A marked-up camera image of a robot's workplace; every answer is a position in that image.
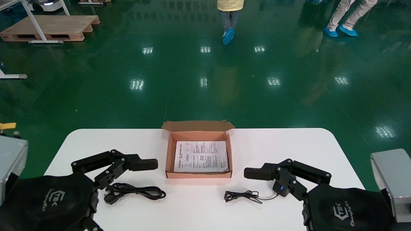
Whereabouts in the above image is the black cloth-covered left gripper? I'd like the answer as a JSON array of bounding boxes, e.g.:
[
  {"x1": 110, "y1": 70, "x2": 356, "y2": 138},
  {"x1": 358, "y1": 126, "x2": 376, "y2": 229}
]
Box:
[{"x1": 0, "y1": 173, "x2": 104, "y2": 231}]

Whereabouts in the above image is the black cloth-covered right gripper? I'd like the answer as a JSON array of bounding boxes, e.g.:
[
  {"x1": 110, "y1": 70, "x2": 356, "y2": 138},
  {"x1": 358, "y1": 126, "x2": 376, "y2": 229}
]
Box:
[{"x1": 244, "y1": 158, "x2": 396, "y2": 231}]

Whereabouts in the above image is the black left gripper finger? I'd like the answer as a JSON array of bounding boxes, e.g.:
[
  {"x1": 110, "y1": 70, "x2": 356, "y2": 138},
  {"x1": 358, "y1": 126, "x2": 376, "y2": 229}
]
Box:
[{"x1": 71, "y1": 150, "x2": 158, "y2": 190}]

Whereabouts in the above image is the thick black power cable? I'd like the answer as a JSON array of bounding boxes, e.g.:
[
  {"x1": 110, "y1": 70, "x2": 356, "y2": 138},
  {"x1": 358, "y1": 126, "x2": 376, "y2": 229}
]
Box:
[{"x1": 103, "y1": 183, "x2": 166, "y2": 205}]

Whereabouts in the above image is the thin black USB cable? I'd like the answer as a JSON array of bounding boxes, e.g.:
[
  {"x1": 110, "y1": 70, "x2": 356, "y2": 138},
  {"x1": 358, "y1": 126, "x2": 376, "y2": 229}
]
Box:
[{"x1": 224, "y1": 181, "x2": 289, "y2": 204}]

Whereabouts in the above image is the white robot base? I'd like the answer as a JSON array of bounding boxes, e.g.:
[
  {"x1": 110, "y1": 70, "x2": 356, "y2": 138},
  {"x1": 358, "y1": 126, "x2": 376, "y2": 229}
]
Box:
[{"x1": 27, "y1": 0, "x2": 69, "y2": 13}]

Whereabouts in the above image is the open brown cardboard box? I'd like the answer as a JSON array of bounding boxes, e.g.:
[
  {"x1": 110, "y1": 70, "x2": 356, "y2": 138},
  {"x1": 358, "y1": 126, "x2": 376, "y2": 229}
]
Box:
[{"x1": 162, "y1": 120, "x2": 235, "y2": 179}]

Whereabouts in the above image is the white printed instruction sheet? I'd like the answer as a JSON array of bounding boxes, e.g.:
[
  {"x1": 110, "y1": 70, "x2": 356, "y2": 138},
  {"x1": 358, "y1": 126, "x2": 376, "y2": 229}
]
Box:
[{"x1": 174, "y1": 141, "x2": 229, "y2": 173}]

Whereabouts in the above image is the white metal table foot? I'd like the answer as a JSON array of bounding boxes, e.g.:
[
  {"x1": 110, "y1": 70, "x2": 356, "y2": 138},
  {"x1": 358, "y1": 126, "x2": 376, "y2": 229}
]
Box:
[{"x1": 0, "y1": 69, "x2": 28, "y2": 80}]

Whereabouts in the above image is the large wooden pallet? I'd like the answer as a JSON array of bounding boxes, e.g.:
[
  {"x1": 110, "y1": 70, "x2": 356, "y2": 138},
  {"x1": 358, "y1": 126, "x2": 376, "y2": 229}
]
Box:
[{"x1": 0, "y1": 14, "x2": 100, "y2": 42}]

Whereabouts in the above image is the blue shoe cover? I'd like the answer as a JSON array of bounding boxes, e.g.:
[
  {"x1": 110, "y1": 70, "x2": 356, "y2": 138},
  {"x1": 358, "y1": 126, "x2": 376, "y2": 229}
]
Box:
[
  {"x1": 223, "y1": 28, "x2": 235, "y2": 46},
  {"x1": 338, "y1": 25, "x2": 359, "y2": 37},
  {"x1": 323, "y1": 26, "x2": 339, "y2": 38}
]

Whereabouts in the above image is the person in yellow coat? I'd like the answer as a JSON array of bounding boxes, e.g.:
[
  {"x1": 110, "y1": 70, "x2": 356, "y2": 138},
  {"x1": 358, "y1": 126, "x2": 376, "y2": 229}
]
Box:
[{"x1": 217, "y1": 0, "x2": 245, "y2": 32}]

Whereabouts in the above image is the person in white trousers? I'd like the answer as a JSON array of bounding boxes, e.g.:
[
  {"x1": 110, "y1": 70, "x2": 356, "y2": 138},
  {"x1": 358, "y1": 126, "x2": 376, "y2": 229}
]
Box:
[{"x1": 327, "y1": 0, "x2": 379, "y2": 30}]

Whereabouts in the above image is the white metal table frame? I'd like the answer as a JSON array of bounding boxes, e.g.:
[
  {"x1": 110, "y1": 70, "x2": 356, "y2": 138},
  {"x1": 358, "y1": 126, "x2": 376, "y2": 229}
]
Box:
[{"x1": 0, "y1": 0, "x2": 70, "y2": 44}]

